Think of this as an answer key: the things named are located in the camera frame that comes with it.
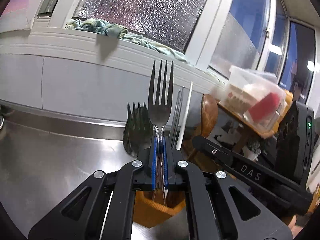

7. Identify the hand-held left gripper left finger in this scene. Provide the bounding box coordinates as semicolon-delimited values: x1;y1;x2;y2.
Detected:
28;135;159;240

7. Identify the silver metal chopstick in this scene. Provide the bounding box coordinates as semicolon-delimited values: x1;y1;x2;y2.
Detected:
172;86;185;148
169;89;181;147

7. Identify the large brown wooden spoon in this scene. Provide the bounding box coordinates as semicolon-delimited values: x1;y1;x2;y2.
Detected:
200;94;218;138

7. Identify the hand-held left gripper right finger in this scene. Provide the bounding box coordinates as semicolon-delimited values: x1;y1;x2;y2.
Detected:
162;139;293;240

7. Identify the large metal spoon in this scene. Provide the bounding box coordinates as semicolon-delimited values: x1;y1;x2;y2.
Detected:
122;115;153;157

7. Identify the clear plastic container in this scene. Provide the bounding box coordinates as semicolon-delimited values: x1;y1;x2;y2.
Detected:
220;65;288;135

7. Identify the white chopstick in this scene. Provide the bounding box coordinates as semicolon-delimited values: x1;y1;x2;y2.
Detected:
176;81;193;151

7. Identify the metal fork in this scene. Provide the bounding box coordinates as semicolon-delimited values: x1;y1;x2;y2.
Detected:
148;59;175;207
127;102;150;155

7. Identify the wooden shelf rack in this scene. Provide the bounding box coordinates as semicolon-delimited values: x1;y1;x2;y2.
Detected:
215;90;294;160

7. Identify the yellow envelope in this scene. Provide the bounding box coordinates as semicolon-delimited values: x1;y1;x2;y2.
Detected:
275;90;294;130

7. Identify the pale green cloth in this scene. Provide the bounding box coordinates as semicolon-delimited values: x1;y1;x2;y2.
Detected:
65;19;225;80

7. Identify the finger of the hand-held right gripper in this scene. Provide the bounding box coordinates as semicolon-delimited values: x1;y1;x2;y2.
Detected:
192;134;233;167

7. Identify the white-framed window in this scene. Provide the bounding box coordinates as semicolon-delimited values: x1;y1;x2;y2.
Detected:
37;0;318;105

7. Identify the red box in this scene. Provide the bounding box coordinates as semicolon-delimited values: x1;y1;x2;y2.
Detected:
246;92;280;128

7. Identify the hexagonal wooden utensil holder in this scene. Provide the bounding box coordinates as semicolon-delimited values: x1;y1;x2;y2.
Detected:
132;189;187;228

